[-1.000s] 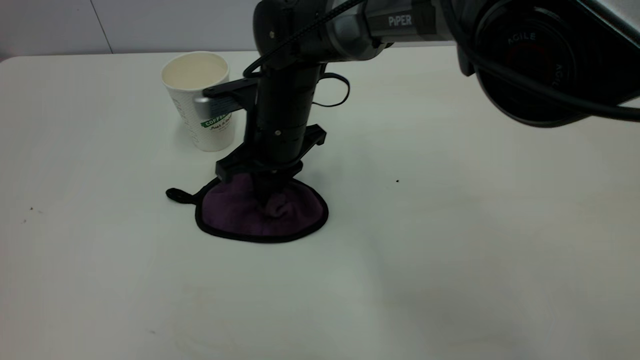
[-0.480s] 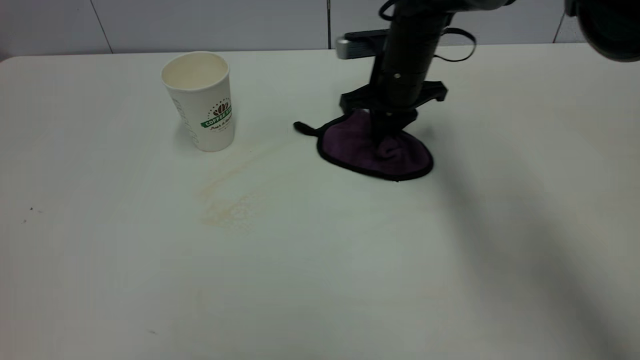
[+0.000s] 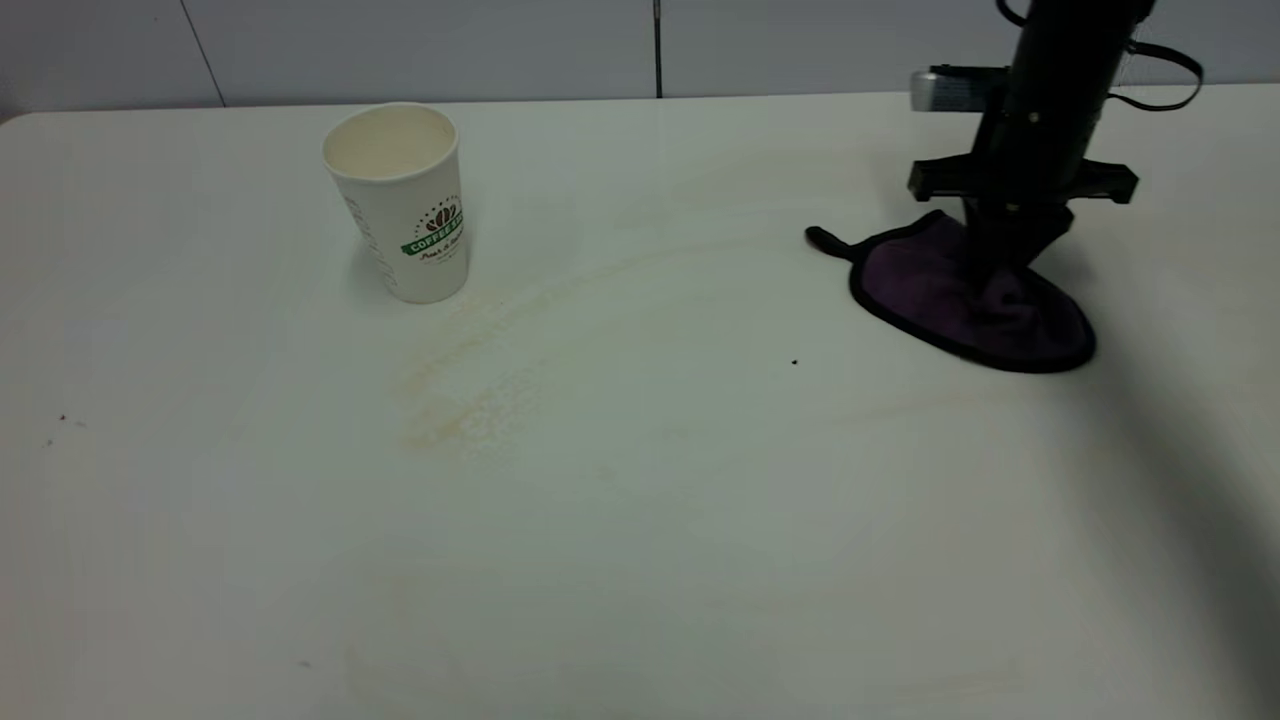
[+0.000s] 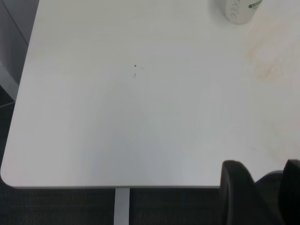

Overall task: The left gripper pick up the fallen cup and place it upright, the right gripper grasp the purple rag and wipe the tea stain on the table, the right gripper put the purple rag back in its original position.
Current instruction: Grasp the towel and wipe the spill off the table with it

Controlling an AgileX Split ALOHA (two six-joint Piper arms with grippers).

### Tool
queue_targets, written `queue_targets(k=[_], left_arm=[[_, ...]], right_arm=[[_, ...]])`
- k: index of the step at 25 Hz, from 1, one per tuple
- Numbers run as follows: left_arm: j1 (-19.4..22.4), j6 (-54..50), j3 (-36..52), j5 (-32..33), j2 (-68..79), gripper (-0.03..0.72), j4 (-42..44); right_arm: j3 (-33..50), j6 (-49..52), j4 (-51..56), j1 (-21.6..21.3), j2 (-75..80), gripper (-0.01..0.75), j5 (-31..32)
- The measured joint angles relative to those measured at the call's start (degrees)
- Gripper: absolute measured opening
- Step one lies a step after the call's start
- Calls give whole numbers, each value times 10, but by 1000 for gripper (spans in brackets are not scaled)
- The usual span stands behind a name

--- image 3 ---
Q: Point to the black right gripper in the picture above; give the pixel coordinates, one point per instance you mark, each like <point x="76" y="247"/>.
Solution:
<point x="1030" y="170"/>

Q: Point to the purple cloth with black trim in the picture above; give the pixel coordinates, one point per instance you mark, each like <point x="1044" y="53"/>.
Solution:
<point x="940" y="290"/>

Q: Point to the white paper coffee cup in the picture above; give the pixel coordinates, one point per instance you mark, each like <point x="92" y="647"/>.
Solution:
<point x="405" y="210"/>

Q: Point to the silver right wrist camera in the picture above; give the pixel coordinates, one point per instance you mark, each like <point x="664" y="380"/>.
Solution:
<point x="955" y="90"/>

